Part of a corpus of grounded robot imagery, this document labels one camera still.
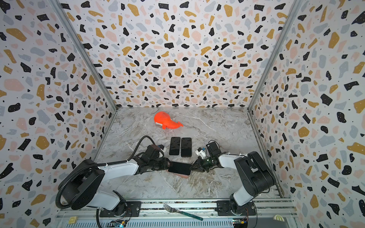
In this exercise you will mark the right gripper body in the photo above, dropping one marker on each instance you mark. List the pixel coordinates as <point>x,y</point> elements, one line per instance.
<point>198,164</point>

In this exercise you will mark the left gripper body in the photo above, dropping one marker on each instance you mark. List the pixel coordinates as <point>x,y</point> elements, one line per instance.
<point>158,165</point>

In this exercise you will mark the light blue phone case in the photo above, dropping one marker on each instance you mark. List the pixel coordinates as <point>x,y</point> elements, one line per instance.
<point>174,146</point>

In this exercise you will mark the pink phone case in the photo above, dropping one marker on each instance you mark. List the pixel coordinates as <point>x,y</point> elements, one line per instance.
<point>181,175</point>

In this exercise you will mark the black phone case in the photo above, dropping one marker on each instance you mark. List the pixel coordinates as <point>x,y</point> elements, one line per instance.
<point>186,147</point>

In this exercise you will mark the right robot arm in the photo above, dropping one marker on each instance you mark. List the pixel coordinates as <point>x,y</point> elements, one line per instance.
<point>256,177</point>

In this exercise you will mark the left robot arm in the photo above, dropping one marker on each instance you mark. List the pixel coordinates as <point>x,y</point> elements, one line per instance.
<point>81,187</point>

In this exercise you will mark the red whale toy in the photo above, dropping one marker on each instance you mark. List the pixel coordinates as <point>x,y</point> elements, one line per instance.
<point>164,120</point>

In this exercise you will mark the green circuit board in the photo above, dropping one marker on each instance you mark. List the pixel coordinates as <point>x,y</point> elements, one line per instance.
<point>117,224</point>

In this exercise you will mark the white striped round object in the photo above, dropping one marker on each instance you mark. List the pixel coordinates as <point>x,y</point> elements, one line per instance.
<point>279,218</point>

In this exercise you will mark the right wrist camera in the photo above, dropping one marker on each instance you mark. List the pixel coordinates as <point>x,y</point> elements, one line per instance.
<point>201,152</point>

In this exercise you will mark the metal fork green handle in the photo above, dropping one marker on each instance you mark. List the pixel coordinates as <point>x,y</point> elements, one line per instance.
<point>173,210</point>

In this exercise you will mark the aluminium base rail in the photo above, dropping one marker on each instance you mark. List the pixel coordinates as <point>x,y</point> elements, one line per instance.
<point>153,215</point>

